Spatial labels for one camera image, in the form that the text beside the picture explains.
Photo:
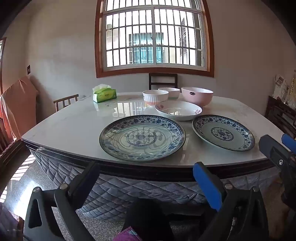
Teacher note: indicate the dark slatted chair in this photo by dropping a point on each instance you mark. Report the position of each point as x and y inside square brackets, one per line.
[163, 76]

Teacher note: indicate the newspaper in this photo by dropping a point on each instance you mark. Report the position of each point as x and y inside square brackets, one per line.
[279, 87]

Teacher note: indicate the dark carved wooden chair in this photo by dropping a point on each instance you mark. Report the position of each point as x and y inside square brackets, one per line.
[277, 111]

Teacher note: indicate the large pink bowl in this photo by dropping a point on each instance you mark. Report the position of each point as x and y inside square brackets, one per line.
[196, 98]

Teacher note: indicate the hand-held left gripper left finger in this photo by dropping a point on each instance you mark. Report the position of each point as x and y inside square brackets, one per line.
[83, 183]

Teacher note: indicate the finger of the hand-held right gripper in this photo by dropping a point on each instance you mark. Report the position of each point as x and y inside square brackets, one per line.
[270, 148]
[289, 142]

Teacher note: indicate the black trousers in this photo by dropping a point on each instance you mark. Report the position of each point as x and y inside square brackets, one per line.
[148, 217]

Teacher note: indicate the dark wall switch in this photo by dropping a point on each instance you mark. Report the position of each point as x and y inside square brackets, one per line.
[29, 69]

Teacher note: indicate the dark wooden side chair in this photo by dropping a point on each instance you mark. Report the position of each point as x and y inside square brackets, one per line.
[9, 148]

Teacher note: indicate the wooden door frame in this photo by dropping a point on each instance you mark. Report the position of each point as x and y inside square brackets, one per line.
[2, 64]

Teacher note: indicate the brown cardboard panel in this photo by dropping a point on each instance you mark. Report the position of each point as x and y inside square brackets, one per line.
[20, 104]

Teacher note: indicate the white pink-floral plate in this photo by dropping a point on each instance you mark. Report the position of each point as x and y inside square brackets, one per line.
[178, 112]

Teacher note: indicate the white blue-striped bowl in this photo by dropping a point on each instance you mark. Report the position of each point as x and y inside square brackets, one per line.
[172, 93]

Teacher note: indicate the small blue patterned plate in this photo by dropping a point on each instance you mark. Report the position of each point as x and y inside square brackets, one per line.
[222, 133]

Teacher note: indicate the barred window with wooden frame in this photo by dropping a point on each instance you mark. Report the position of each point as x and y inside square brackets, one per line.
[152, 70]

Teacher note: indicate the green tissue pack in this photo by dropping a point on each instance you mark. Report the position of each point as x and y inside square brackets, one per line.
[105, 96]

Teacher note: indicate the light brown wooden chair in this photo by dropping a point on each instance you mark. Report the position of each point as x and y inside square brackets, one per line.
[66, 98]

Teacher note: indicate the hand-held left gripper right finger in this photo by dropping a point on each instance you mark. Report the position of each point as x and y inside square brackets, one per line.
[207, 185]

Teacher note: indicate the large blue patterned plate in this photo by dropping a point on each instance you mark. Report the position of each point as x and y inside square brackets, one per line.
[141, 139]

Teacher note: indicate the white pink-ribbed bowl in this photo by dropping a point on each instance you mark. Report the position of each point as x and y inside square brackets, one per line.
[153, 98]

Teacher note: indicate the purple floral garment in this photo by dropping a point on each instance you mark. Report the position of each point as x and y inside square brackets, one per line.
[129, 235]

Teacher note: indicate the grey quilted table skirt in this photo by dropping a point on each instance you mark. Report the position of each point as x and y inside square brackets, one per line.
[115, 190]

